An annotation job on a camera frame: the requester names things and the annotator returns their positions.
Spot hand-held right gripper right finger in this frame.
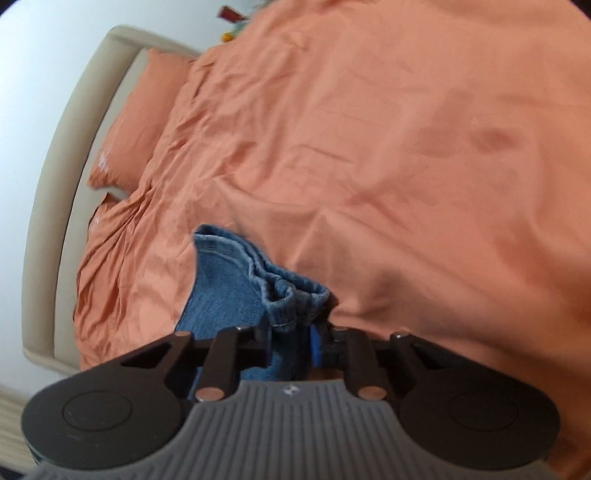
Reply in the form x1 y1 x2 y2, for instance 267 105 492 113
310 322 445 402

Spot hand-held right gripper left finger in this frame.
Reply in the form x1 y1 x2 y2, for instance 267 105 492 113
119 323 274 403

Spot blue denim pants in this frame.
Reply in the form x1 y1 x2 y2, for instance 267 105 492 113
174 224 333 403

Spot orange duvet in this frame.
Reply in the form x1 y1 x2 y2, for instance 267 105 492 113
72 0 591 480

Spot orange pillow with white print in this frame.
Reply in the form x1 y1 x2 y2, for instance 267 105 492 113
87 48 200 191

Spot beige upholstered bed headboard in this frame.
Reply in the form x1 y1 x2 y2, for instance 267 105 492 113
21 25 202 376

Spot red cylindrical container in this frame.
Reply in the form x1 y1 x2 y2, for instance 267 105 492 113
219 4 253 25

